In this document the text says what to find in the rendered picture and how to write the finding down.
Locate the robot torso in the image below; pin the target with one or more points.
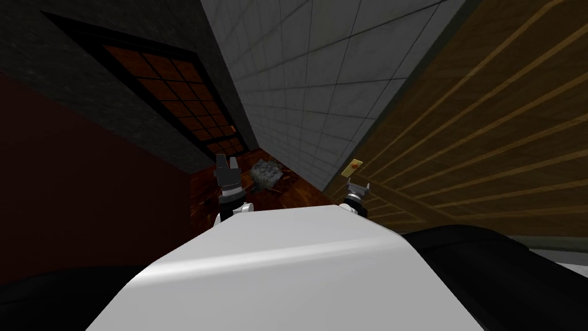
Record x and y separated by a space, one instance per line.
285 271

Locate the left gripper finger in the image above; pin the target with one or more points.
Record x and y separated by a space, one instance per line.
222 162
233 164

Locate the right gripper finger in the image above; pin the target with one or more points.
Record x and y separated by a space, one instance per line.
349 185
367 187

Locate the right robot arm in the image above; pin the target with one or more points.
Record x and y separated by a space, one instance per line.
482 276

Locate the grey rough block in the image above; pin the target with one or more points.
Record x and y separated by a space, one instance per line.
266 174

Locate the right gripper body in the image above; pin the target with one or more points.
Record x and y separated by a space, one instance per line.
358 191

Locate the brown striped wooden door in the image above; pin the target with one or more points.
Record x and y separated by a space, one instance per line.
496 138

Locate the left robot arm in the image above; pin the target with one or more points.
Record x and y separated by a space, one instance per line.
229 204

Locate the dark framed orange pane window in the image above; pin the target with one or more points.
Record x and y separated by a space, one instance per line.
183 96

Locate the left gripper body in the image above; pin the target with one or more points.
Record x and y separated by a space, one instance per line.
228 177

